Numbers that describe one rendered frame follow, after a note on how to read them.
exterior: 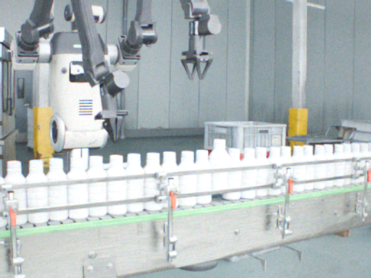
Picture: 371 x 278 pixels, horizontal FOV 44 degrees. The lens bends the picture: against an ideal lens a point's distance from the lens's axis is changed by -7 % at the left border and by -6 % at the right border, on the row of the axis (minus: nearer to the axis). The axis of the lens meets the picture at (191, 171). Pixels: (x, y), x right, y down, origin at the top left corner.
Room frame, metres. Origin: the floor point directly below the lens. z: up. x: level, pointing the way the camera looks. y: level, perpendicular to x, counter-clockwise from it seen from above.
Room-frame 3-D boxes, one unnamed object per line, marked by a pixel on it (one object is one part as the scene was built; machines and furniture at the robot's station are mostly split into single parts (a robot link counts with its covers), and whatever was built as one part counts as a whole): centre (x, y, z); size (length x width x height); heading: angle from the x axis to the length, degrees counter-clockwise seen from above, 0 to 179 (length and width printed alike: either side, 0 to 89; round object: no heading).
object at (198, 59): (1.67, -0.02, 1.44); 0.07 x 0.07 x 0.09; 33
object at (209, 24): (1.66, -0.03, 1.60); 0.12 x 0.09 x 0.12; 36
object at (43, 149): (8.77, 2.77, 0.55); 0.40 x 0.40 x 1.10; 33
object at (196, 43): (1.69, -0.01, 1.51); 0.10 x 0.07 x 0.07; 33
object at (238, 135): (4.12, -0.45, 1.00); 0.61 x 0.41 x 0.22; 130
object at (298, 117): (11.50, -2.50, 0.55); 0.40 x 0.40 x 1.10; 33
